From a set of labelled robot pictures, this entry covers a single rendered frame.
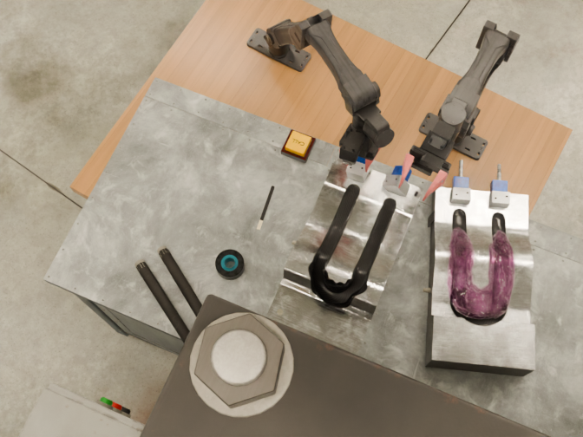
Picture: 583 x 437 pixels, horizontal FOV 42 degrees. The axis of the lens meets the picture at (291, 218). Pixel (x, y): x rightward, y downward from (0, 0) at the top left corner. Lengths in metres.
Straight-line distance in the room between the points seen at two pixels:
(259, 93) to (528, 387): 1.14
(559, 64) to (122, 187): 2.02
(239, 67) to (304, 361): 1.65
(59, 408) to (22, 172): 1.97
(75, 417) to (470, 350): 1.02
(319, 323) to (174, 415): 1.21
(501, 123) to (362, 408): 1.63
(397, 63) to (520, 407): 1.07
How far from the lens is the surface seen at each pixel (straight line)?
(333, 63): 1.93
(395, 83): 2.38
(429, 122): 2.32
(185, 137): 2.30
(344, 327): 2.03
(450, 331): 2.01
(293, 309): 2.04
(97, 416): 1.42
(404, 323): 2.11
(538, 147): 2.37
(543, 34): 3.57
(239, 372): 0.80
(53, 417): 1.45
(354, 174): 2.08
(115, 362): 2.96
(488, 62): 1.95
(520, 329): 2.05
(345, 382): 0.85
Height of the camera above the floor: 2.84
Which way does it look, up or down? 70 degrees down
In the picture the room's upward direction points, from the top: 2 degrees counter-clockwise
